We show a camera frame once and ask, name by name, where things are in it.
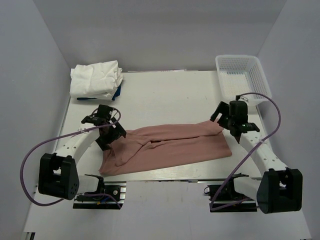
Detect pink printed t-shirt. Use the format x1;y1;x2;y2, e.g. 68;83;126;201
99;120;232;176

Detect white t-shirt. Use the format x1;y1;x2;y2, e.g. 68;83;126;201
69;60;124;101

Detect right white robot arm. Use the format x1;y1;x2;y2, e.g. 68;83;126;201
209;100;303;214

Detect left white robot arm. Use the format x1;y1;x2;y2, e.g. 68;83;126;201
38;104;127;200

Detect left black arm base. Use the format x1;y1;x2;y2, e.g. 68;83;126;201
72;182;127;210

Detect blue folded t-shirt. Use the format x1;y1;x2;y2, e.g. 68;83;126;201
76;86;121;101

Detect white plastic mesh basket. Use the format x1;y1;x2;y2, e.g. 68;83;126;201
215;54;272;106

